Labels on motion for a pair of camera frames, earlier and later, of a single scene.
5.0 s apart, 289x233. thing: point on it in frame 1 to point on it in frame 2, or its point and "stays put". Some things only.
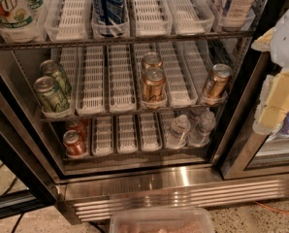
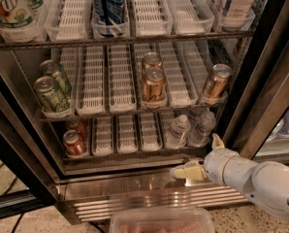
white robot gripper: (287, 46) to (214, 167)
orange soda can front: (74, 144) stays put
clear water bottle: (176, 134) stays put
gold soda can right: (218, 80) stays put
